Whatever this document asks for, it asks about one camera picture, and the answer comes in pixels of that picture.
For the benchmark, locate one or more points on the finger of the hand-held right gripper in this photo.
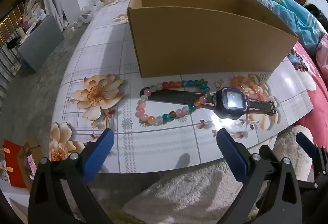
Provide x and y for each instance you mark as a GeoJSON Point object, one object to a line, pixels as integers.
{"type": "Point", "coordinates": [267, 153]}
{"type": "Point", "coordinates": [306, 144]}

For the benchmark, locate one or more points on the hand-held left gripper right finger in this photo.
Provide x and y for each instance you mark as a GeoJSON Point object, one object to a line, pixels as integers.
{"type": "Point", "coordinates": [232, 152]}

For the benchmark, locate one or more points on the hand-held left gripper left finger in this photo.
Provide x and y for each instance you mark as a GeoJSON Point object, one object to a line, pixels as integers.
{"type": "Point", "coordinates": [100, 155]}

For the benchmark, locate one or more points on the black smartwatch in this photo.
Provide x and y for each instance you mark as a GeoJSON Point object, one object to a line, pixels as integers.
{"type": "Point", "coordinates": [230, 102]}

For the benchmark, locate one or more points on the cardboard box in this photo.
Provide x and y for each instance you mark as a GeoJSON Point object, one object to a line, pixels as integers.
{"type": "Point", "coordinates": [205, 42]}

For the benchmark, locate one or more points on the red floral bedsheet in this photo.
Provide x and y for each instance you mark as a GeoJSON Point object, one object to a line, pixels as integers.
{"type": "Point", "coordinates": [317, 106]}

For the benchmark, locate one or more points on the red gift bag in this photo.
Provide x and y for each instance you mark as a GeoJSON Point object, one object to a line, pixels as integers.
{"type": "Point", "coordinates": [12, 162]}

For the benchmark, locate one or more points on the pink blanket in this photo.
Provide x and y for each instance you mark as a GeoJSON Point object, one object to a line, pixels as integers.
{"type": "Point", "coordinates": [323, 55]}

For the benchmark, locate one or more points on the grey cabinet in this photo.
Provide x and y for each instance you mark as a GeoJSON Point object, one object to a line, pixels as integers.
{"type": "Point", "coordinates": [41, 44]}

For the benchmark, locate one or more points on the blue blanket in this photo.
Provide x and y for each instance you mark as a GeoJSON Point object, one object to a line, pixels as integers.
{"type": "Point", "coordinates": [287, 11]}

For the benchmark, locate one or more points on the white plastic bag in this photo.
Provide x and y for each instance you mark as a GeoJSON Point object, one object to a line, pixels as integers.
{"type": "Point", "coordinates": [91, 7]}

